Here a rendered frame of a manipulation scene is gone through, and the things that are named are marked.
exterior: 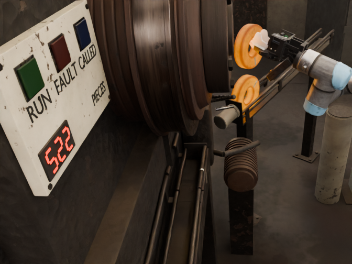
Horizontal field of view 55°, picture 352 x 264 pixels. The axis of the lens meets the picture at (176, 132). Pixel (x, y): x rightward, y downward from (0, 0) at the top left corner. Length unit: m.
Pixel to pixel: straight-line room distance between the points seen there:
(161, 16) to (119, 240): 0.39
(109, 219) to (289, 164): 1.61
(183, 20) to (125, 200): 0.36
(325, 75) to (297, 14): 2.36
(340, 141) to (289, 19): 2.00
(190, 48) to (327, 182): 1.34
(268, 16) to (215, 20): 2.88
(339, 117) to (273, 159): 0.67
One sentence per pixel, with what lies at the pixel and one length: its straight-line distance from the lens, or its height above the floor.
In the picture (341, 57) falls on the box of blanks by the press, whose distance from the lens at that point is 2.99.
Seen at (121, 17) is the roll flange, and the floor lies 1.20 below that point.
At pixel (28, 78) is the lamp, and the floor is 1.20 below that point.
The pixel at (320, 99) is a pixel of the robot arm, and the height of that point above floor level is 0.78.
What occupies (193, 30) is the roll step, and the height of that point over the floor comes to 1.16.
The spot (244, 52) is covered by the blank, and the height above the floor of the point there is 0.91.
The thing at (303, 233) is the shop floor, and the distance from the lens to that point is 1.78.
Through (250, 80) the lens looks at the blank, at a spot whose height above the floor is 0.77.
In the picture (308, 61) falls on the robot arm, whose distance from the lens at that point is 1.15.
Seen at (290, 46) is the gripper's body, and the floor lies 0.94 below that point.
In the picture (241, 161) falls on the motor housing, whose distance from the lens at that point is 1.30.
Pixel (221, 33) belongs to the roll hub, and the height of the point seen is 1.15.
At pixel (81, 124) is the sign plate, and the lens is 0.54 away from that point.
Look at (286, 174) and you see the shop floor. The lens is 2.08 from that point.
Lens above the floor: 1.34
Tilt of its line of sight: 33 degrees down
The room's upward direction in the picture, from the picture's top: 8 degrees counter-clockwise
